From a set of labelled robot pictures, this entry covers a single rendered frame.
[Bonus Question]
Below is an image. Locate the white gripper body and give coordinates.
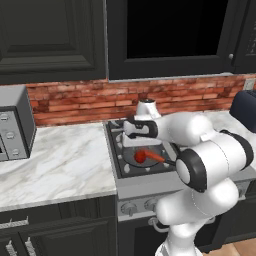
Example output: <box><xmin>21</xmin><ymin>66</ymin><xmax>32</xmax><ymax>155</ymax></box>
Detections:
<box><xmin>121</xmin><ymin>131</ymin><xmax>165</xmax><ymax>148</ymax></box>

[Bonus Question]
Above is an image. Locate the red bell pepper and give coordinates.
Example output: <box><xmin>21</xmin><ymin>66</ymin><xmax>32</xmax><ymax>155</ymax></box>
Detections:
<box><xmin>133</xmin><ymin>149</ymin><xmax>148</xmax><ymax>165</ymax></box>

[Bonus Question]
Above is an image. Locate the dark frying pan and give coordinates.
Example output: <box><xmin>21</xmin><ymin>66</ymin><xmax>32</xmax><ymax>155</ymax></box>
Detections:
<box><xmin>123</xmin><ymin>143</ymin><xmax>178</xmax><ymax>170</ymax></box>

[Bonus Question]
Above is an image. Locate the orange carrot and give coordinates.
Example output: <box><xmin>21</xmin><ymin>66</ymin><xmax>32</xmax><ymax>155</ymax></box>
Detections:
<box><xmin>145</xmin><ymin>150</ymin><xmax>166</xmax><ymax>164</ymax></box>

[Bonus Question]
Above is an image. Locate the grey stove knob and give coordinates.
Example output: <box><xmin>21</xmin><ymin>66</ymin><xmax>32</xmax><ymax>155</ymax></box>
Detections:
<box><xmin>120</xmin><ymin>201</ymin><xmax>138</xmax><ymax>217</ymax></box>
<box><xmin>143</xmin><ymin>197</ymin><xmax>159</xmax><ymax>212</ymax></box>

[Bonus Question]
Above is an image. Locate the black range hood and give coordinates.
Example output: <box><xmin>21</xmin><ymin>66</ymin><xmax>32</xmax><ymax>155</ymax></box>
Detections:
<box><xmin>105</xmin><ymin>0</ymin><xmax>238</xmax><ymax>81</ymax></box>

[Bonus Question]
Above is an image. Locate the dark drawer front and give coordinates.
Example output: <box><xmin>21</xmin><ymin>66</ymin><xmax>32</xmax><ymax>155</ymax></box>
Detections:
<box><xmin>0</xmin><ymin>195</ymin><xmax>118</xmax><ymax>232</ymax></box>

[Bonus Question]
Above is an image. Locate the black oven door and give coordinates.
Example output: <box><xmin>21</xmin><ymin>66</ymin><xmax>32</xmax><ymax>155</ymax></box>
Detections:
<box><xmin>117</xmin><ymin>213</ymin><xmax>235</xmax><ymax>256</ymax></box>

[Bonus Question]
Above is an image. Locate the dark base cupboard door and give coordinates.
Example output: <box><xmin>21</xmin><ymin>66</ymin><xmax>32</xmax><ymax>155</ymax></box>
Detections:
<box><xmin>18</xmin><ymin>216</ymin><xmax>118</xmax><ymax>256</ymax></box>
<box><xmin>0</xmin><ymin>233</ymin><xmax>23</xmax><ymax>256</ymax></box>

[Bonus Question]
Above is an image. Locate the grey toaster oven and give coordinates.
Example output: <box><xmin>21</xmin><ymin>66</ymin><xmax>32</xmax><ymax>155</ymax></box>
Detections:
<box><xmin>0</xmin><ymin>84</ymin><xmax>37</xmax><ymax>163</ymax></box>

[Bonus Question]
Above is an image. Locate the dark blue toaster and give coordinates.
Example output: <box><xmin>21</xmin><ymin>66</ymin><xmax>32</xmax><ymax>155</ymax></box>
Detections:
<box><xmin>229</xmin><ymin>89</ymin><xmax>256</xmax><ymax>134</ymax></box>

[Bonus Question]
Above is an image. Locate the dark base cupboard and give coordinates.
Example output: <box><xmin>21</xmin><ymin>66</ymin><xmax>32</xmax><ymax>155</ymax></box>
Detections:
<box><xmin>229</xmin><ymin>191</ymin><xmax>256</xmax><ymax>245</ymax></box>

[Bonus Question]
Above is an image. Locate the dark glazed cupboard door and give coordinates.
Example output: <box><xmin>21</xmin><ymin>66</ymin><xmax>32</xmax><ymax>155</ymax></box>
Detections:
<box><xmin>232</xmin><ymin>0</ymin><xmax>256</xmax><ymax>75</ymax></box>

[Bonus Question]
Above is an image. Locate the grey oven door handle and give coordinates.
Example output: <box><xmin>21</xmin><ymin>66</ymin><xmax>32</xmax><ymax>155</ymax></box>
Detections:
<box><xmin>147</xmin><ymin>215</ymin><xmax>216</xmax><ymax>234</ymax></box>

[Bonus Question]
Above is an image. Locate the dark wall cupboard door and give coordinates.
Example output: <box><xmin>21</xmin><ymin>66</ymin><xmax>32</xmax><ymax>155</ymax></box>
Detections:
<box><xmin>0</xmin><ymin>0</ymin><xmax>108</xmax><ymax>86</ymax></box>

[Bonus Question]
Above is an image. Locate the grey wall socket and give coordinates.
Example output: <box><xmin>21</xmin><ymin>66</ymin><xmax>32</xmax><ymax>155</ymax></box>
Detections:
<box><xmin>243</xmin><ymin>78</ymin><xmax>256</xmax><ymax>91</ymax></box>

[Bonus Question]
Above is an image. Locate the silver drawer handle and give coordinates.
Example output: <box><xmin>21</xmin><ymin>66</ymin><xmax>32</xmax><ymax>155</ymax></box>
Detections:
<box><xmin>0</xmin><ymin>215</ymin><xmax>30</xmax><ymax>231</ymax></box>

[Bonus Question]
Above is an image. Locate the silver cupboard door handle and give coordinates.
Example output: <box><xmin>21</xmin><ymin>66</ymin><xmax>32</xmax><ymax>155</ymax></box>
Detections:
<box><xmin>24</xmin><ymin>236</ymin><xmax>38</xmax><ymax>256</ymax></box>
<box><xmin>5</xmin><ymin>240</ymin><xmax>18</xmax><ymax>256</ymax></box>

